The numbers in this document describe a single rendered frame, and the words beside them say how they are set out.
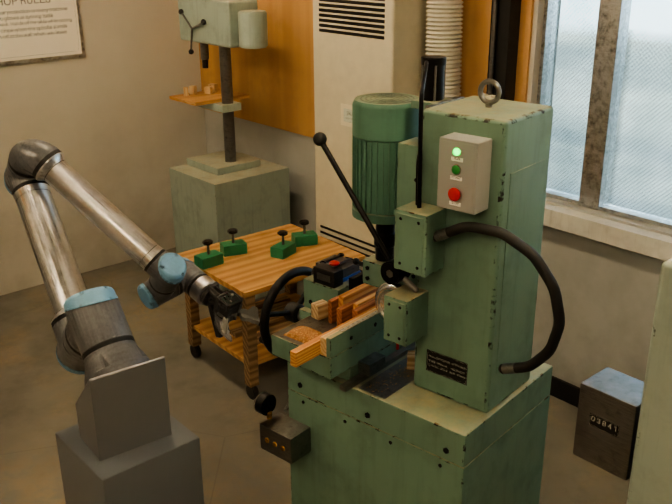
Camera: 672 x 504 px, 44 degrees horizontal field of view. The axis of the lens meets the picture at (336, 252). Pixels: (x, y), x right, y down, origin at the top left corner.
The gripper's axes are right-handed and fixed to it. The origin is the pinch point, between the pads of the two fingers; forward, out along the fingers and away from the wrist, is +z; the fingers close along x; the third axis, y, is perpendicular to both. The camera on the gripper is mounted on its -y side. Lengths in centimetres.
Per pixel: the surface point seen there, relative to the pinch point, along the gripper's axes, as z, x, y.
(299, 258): -52, 90, -38
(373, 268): 34, 2, 50
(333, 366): 45, -21, 35
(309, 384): 37.1, -16.9, 19.1
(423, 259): 54, -14, 72
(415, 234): 50, -14, 77
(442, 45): -42, 131, 64
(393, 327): 53, -15, 52
